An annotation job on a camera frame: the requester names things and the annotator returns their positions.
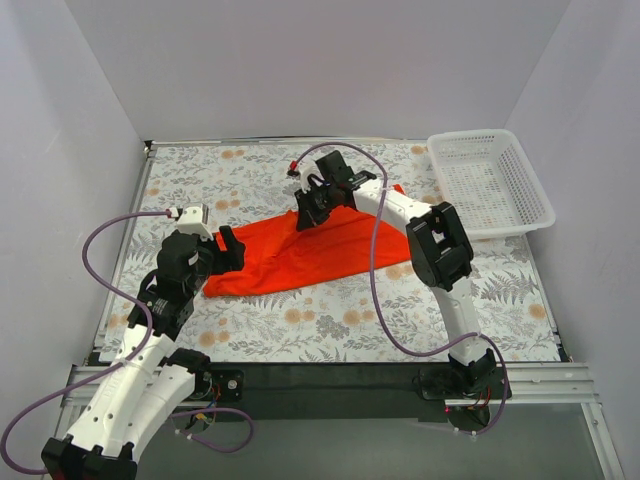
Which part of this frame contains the orange t shirt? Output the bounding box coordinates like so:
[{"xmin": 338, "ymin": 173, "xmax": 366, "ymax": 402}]
[{"xmin": 201, "ymin": 183, "xmax": 413, "ymax": 300}]

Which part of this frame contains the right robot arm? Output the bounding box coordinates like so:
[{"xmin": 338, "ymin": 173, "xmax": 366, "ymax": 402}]
[{"xmin": 287, "ymin": 150, "xmax": 497, "ymax": 400}]

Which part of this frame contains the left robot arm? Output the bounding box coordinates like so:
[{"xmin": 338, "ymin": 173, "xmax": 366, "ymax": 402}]
[{"xmin": 41, "ymin": 226, "xmax": 245, "ymax": 479}]

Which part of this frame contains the white plastic basket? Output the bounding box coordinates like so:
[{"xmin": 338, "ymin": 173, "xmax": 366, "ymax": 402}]
[{"xmin": 427, "ymin": 129, "xmax": 556, "ymax": 240}]

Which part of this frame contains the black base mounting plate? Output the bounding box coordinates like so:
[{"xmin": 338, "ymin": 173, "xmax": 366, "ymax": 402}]
[{"xmin": 184, "ymin": 362, "xmax": 512, "ymax": 428}]

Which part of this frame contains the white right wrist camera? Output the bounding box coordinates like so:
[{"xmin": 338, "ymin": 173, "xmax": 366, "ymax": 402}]
[{"xmin": 287, "ymin": 160, "xmax": 320, "ymax": 192}]

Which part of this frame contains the aluminium frame rail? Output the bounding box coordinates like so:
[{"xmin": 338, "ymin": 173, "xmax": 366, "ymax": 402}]
[{"xmin": 61, "ymin": 362, "xmax": 601, "ymax": 411}]

